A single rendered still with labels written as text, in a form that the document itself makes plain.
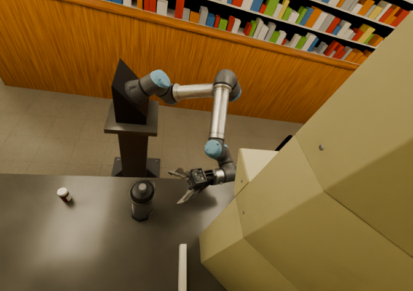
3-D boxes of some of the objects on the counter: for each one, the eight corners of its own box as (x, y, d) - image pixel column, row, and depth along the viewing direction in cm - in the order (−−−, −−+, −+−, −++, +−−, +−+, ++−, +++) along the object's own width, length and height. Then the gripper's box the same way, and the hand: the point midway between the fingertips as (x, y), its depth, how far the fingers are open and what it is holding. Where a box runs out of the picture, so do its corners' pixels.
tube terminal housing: (273, 293, 84) (542, 283, 28) (203, 304, 76) (387, 320, 20) (258, 232, 100) (410, 147, 44) (198, 235, 92) (293, 134, 35)
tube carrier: (131, 224, 86) (129, 208, 70) (128, 202, 92) (126, 181, 76) (155, 218, 91) (158, 200, 75) (151, 196, 96) (153, 176, 81)
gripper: (208, 154, 92) (168, 159, 83) (225, 192, 81) (181, 203, 72) (203, 163, 98) (165, 170, 89) (217, 200, 87) (176, 211, 78)
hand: (171, 187), depth 82 cm, fingers open, 14 cm apart
